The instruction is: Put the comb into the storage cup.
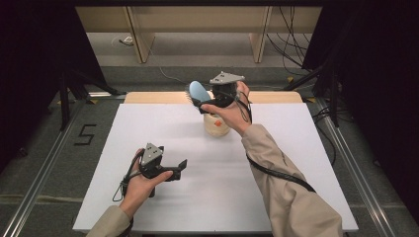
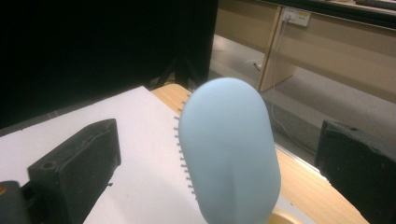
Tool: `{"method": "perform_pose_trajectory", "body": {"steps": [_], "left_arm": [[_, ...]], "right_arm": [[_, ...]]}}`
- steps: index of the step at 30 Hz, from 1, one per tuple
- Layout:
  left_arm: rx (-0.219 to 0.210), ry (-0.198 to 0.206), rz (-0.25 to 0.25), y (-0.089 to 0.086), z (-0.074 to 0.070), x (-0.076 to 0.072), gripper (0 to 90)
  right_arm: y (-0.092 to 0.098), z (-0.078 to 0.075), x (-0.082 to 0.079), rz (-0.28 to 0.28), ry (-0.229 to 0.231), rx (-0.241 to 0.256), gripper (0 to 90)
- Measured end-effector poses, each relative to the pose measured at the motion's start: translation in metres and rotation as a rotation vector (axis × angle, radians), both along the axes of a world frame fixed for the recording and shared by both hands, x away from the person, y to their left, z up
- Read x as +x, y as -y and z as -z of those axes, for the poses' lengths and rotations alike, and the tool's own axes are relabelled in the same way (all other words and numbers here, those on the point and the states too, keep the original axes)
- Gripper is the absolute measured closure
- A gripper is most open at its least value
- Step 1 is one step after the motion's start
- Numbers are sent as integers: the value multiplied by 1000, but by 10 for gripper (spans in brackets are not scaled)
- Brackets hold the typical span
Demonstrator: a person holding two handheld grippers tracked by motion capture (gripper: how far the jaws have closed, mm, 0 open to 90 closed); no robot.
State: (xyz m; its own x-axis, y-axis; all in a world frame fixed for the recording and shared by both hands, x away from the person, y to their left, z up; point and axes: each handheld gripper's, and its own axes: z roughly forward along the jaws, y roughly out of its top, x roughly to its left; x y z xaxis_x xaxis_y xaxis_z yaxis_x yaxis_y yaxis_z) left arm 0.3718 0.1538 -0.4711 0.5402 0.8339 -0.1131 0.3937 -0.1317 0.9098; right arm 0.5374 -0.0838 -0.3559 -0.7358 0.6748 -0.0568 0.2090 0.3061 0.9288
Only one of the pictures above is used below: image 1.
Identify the beige background desk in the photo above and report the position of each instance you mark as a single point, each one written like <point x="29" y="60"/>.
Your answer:
<point x="197" y="19"/>

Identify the white table cover board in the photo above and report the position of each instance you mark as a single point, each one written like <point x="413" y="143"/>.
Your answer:
<point x="164" y="138"/>

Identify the metal floor rail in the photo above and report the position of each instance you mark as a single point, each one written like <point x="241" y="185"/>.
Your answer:
<point x="359" y="171"/>
<point x="36" y="187"/>

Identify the person's right hand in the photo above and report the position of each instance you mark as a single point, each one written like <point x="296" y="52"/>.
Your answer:
<point x="234" y="117"/>

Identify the white floor socket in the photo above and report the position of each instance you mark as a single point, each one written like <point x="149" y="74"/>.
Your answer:
<point x="127" y="40"/>

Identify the person's left hand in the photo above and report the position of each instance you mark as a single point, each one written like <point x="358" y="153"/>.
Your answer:
<point x="138" y="194"/>

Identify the wooden table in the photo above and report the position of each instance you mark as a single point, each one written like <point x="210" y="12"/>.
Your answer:
<point x="158" y="97"/>

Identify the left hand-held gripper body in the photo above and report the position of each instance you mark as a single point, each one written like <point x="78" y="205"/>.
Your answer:
<point x="150" y="158"/>

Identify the black metal stand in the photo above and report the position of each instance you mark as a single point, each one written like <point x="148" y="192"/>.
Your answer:
<point x="65" y="102"/>
<point x="334" y="98"/>

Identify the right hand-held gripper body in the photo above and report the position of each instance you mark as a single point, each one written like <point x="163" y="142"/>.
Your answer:
<point x="225" y="90"/>

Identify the black curtain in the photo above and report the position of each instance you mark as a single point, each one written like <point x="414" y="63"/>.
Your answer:
<point x="378" y="82"/>
<point x="29" y="65"/>

